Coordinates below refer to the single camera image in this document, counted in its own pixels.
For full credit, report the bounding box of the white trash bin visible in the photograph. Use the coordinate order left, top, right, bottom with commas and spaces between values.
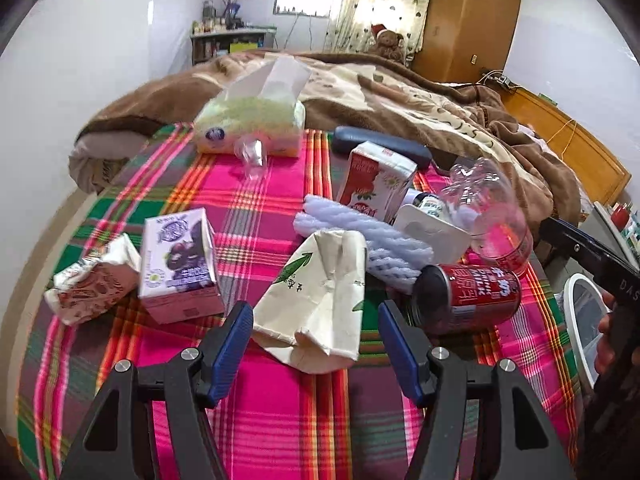
562, 272, 613, 378

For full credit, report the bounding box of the person's right hand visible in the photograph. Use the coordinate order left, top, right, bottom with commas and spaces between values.
592, 294, 616, 377

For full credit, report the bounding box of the cream paper bag green leaf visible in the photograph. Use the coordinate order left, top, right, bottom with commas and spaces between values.
252, 230, 368, 373

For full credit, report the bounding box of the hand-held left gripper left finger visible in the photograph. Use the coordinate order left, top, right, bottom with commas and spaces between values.
60, 301, 255, 480

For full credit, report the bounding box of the red drink can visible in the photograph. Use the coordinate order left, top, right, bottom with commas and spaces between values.
412, 263, 522, 336

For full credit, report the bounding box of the dark blue glasses case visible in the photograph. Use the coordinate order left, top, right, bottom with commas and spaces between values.
332, 126, 432, 170

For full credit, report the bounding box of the power strip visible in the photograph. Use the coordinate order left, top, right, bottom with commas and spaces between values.
480, 69, 516, 88

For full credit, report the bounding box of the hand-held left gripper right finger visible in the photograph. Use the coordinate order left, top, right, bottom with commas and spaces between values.
377, 300, 576, 480

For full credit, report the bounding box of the brown patterned blanket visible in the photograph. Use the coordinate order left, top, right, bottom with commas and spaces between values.
67, 50, 583, 226

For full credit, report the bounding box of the white plastic tub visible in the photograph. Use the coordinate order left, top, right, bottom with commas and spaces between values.
394, 205, 471, 266

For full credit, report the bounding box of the clear plastic bottle red label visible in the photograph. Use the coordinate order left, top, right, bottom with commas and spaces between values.
440, 157, 535, 278

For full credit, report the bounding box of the pink green plaid cloth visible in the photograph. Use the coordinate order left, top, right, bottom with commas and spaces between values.
17, 122, 583, 480

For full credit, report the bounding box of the purple milk carton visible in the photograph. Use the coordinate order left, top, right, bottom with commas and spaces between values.
140, 207, 223, 323

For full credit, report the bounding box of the wooden headboard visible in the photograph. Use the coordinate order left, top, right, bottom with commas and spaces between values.
500, 85, 632, 206

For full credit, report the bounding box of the brown teddy bear red hat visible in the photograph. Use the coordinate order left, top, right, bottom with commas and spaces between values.
369, 24, 407, 63

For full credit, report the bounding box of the small bottle green label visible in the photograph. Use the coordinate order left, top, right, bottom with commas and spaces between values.
410, 191, 453, 222

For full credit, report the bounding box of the green white tissue pack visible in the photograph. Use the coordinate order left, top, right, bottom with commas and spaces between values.
194, 55, 311, 158

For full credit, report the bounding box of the red milk carton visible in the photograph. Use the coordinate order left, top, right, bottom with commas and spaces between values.
335, 141, 418, 223

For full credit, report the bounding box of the wooden wardrobe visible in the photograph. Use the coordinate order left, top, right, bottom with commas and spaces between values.
410, 0, 525, 83

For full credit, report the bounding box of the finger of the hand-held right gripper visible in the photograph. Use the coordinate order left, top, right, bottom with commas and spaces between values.
540, 217, 640, 291

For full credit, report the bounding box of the black tablet case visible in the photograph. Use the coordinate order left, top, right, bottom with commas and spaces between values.
427, 146, 463, 177

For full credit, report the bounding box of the small clear plastic cup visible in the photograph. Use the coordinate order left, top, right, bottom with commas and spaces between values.
234, 135, 269, 181

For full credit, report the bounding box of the white foam fruit net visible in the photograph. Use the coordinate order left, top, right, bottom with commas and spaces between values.
294, 210, 436, 295
302, 194, 396, 233

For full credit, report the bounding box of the patterned curtain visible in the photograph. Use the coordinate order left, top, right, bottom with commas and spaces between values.
325, 0, 433, 56

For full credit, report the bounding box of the snack wrapper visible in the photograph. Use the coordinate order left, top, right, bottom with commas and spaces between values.
45, 234, 142, 326

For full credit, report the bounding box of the grey nightstand with drawers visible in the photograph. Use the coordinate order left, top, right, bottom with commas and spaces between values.
592, 202, 640, 271

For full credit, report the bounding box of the yellow cable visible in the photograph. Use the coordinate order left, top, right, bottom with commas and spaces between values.
545, 119, 578, 147

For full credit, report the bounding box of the cluttered wall shelf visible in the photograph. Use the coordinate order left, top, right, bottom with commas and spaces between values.
190, 27, 276, 66

